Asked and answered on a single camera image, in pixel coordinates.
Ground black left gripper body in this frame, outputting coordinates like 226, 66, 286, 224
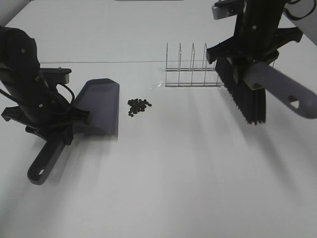
0, 71, 90, 140

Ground purple dustpan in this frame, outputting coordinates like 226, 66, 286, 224
27, 78, 119, 185

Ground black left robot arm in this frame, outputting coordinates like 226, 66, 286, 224
0, 26, 90, 145

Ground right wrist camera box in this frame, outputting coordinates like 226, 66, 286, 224
211, 0, 240, 20

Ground metal wire rack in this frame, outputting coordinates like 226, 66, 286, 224
162, 43, 224, 88

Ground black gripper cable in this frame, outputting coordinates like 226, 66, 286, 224
0, 84, 76, 117
282, 0, 317, 22

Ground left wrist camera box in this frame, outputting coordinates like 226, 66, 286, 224
41, 67, 72, 85

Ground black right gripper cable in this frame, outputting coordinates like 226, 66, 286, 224
282, 0, 317, 22

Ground purple hand brush black bristles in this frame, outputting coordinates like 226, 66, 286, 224
214, 57, 317, 126

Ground pile of coffee beans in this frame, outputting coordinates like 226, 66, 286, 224
127, 98, 152, 117

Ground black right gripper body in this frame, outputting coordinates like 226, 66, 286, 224
207, 0, 303, 63

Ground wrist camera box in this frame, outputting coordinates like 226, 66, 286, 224
211, 0, 240, 20
41, 67, 72, 85

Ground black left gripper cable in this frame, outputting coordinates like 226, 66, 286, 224
0, 84, 76, 117

